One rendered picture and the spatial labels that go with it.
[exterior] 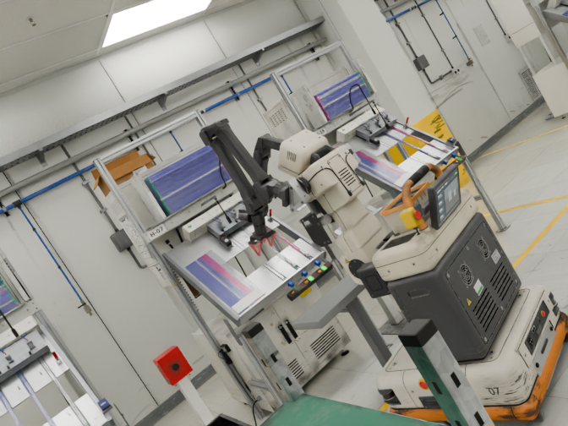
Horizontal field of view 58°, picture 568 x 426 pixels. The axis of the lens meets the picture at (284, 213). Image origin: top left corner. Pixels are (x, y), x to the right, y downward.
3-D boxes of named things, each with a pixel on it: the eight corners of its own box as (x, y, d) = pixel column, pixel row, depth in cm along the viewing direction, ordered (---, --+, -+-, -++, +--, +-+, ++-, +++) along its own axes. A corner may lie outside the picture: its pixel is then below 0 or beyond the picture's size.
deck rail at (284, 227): (326, 258, 309) (326, 250, 305) (324, 259, 308) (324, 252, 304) (248, 205, 349) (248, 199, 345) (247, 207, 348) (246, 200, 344)
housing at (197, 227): (251, 210, 346) (248, 194, 337) (193, 248, 322) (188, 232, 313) (243, 205, 351) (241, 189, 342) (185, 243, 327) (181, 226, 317)
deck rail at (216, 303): (241, 324, 276) (239, 318, 271) (238, 327, 275) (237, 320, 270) (166, 259, 315) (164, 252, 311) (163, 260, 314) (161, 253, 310)
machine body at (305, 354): (356, 348, 339) (308, 270, 333) (280, 421, 304) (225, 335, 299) (307, 345, 395) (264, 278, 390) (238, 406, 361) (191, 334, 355)
